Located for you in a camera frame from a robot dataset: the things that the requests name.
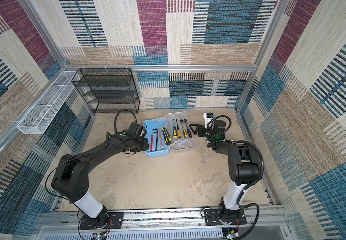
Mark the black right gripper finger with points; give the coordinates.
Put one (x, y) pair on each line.
(194, 126)
(192, 133)

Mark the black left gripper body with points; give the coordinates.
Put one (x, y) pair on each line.
(142, 144)

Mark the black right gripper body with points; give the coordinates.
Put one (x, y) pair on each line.
(206, 132)

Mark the ratchet wrench dark handle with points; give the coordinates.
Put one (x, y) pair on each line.
(187, 128)

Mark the yellow handled wrench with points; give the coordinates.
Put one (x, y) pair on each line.
(183, 129)

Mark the light blue plastic tool box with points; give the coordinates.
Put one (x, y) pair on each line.
(170, 133)

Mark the black handled screwdriver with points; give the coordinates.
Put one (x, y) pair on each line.
(174, 130)

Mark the black metal rod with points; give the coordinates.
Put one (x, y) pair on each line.
(155, 131)

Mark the yellow black utility knife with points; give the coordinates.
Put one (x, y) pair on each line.
(167, 137)

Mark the orange handled tool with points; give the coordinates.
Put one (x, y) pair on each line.
(161, 141)

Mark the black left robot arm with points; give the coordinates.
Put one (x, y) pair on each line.
(71, 178)

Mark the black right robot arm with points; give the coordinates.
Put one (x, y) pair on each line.
(245, 165)

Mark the black mesh shelf rack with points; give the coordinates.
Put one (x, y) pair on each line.
(107, 90)

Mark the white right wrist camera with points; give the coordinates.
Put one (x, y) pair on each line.
(209, 117)

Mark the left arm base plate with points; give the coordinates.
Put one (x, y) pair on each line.
(104, 221)

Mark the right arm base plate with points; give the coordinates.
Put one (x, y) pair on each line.
(215, 217)

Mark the white wire mesh basket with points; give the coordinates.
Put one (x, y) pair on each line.
(43, 112)

